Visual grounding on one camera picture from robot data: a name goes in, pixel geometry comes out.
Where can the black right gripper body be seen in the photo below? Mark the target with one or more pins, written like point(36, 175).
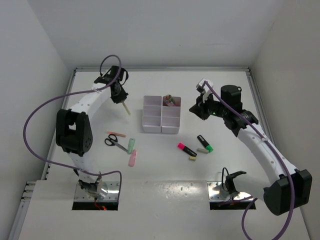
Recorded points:
point(212, 107)

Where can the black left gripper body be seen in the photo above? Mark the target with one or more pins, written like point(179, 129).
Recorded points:
point(118, 97)

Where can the clear bottle of coloured pins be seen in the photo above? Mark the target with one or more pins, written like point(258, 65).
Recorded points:
point(168, 100)

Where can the orange highlighter pen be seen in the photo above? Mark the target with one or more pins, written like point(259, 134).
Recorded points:
point(116, 134)

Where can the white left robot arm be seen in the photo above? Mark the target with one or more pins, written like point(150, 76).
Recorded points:
point(139, 125)

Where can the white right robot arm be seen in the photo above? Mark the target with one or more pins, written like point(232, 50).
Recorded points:
point(287, 187)

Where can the green black highlighter marker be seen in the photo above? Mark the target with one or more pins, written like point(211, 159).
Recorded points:
point(205, 144)

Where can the white divided organiser left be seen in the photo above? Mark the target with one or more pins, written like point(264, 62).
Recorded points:
point(151, 114)

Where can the pink black highlighter marker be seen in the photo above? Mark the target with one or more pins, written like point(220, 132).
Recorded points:
point(187, 150)

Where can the green correction tape case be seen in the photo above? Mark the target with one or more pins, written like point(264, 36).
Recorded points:
point(131, 145)

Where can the pink correction tape case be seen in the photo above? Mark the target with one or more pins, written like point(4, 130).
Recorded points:
point(132, 158)

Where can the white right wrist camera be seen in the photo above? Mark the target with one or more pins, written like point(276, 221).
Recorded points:
point(204, 88)

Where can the black handled scissors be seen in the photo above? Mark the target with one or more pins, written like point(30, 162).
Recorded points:
point(112, 140)

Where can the aluminium frame rail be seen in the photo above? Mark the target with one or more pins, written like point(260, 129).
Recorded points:
point(259, 105)

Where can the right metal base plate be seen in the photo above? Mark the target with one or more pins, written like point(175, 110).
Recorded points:
point(217, 194)

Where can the metal base plate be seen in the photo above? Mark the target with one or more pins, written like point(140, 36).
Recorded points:
point(110, 191)
point(217, 194)

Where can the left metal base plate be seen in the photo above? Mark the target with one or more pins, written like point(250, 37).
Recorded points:
point(110, 191)

